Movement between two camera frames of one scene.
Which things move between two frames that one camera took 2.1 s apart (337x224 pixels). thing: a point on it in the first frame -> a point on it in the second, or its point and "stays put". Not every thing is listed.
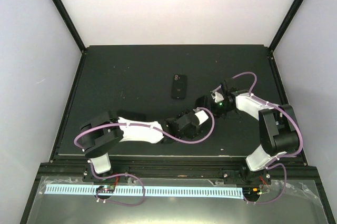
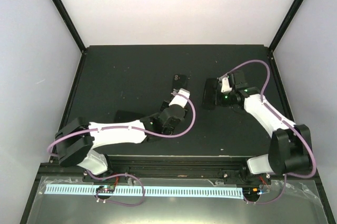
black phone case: [179, 86] stays put
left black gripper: [196, 132] -> [164, 105]
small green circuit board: [106, 189] stays put
